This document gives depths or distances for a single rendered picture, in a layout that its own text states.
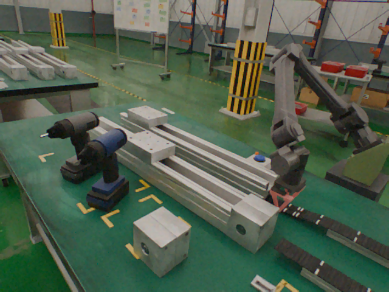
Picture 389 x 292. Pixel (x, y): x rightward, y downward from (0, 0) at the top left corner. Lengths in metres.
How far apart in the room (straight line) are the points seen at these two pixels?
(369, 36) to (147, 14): 5.57
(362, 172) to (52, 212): 1.11
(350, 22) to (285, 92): 7.78
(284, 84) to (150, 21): 5.67
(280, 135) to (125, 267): 0.54
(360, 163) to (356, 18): 7.58
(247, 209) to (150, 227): 0.26
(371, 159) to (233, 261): 0.72
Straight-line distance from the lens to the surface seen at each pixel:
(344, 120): 1.23
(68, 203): 0.89
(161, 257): 0.62
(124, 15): 6.91
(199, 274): 0.68
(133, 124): 1.28
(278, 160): 0.76
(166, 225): 0.64
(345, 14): 8.76
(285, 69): 1.02
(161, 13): 6.33
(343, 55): 8.65
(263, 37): 4.16
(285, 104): 0.89
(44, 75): 2.42
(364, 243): 0.87
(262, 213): 0.73
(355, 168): 1.25
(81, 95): 2.41
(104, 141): 0.75
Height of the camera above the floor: 1.31
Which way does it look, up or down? 26 degrees down
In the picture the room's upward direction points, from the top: 6 degrees clockwise
